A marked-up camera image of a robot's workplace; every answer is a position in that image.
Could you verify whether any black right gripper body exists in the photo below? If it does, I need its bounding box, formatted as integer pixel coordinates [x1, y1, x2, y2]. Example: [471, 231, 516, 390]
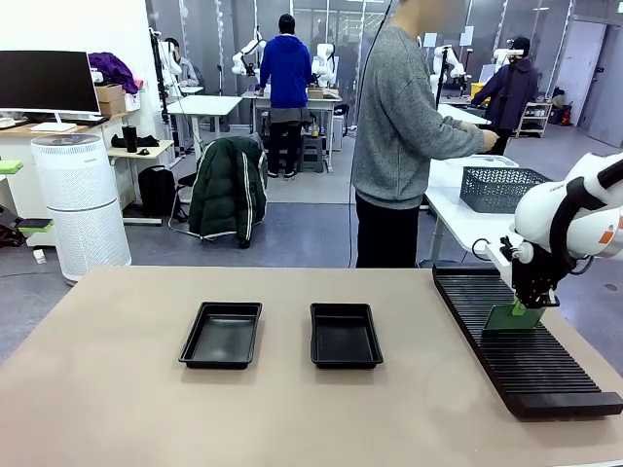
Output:
[511, 244, 561, 292]

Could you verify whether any green perforated circuit board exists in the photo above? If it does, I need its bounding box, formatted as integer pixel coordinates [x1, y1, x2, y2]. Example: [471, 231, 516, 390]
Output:
[481, 304, 544, 337]

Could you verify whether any black plastic ESD tray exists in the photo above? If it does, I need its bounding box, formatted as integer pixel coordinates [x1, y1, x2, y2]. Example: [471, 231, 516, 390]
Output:
[310, 302, 385, 371]
[177, 301, 264, 371]

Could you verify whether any person's left forearm grey sleeve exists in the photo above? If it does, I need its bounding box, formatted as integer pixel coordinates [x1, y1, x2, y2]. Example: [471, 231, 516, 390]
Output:
[437, 110, 481, 133]

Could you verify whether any person's right forearm grey sleeve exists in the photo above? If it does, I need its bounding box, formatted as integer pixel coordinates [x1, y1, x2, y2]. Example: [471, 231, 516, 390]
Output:
[427, 124, 488, 160]

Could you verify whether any black slotted board rack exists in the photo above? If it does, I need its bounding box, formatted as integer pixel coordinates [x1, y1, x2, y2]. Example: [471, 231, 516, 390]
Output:
[431, 265, 623, 419]

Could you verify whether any grey plastic basket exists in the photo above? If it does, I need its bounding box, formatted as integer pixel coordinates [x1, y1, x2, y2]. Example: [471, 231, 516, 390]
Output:
[458, 165, 555, 215]

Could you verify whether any white side table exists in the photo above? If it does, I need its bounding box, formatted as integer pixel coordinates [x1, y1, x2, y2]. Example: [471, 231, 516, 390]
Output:
[421, 154, 520, 269]

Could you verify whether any white storage shelf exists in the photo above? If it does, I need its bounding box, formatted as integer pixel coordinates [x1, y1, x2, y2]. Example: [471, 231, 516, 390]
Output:
[516, 100, 555, 139]

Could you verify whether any person in navy hoodie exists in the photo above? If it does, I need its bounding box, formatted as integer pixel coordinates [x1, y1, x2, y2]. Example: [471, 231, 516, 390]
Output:
[470, 36, 539, 157]

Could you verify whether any person in grey sweater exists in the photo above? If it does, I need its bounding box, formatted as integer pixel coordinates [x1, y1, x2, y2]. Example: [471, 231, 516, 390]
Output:
[350, 0, 454, 269]

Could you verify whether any grey step stool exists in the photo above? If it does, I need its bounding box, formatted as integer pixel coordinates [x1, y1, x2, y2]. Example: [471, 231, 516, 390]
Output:
[297, 134, 326, 174]

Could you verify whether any white background work table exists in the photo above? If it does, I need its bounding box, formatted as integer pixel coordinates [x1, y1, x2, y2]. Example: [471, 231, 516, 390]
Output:
[241, 90, 344, 174]

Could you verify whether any person in blue hoodie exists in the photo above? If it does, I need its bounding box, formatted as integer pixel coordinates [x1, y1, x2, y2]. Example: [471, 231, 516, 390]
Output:
[259, 13, 313, 180]

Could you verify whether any dark green striped jacket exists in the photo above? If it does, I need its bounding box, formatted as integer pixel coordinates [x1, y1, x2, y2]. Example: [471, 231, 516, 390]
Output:
[188, 135, 269, 250]

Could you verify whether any black metal chair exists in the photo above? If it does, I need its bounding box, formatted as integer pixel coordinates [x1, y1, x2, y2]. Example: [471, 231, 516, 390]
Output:
[167, 137, 270, 243]

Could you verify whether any white standing desk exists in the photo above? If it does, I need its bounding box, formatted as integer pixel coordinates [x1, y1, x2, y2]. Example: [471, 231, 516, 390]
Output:
[166, 94, 243, 162]

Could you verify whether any black backpack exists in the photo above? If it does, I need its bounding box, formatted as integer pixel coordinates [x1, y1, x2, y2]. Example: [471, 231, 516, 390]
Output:
[137, 164, 177, 219]

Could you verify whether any small wooden desk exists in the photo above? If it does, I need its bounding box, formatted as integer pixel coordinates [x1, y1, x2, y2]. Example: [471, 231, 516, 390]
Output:
[106, 139, 175, 228]

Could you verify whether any seated person in grey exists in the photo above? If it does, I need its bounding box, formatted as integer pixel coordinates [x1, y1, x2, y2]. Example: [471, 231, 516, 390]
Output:
[164, 37, 201, 90]

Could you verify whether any black cloth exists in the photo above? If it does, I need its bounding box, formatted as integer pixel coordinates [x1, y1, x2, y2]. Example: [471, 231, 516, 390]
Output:
[110, 133, 161, 149]

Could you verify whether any white cylindrical air purifier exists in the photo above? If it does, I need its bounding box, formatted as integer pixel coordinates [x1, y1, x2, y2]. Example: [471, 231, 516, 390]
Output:
[30, 133, 132, 287]

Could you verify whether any purple cloth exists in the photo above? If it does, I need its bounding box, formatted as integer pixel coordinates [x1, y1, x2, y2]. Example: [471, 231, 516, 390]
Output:
[88, 52, 141, 95]

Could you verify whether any black keyboard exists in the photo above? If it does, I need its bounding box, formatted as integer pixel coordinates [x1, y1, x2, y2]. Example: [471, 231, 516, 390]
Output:
[21, 114, 109, 124]

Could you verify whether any black monitor white stand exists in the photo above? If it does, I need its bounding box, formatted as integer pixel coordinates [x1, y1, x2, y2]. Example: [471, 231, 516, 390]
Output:
[0, 50, 102, 133]

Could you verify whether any wooden top office desk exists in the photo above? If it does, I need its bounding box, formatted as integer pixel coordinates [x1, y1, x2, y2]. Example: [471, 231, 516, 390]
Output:
[0, 111, 133, 147]

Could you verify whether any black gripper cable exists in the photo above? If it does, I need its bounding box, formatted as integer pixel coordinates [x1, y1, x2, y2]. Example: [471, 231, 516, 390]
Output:
[471, 236, 596, 276]

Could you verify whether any black corrugated cable conduit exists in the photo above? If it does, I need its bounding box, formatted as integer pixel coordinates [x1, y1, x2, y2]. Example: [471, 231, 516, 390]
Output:
[548, 162, 623, 257]

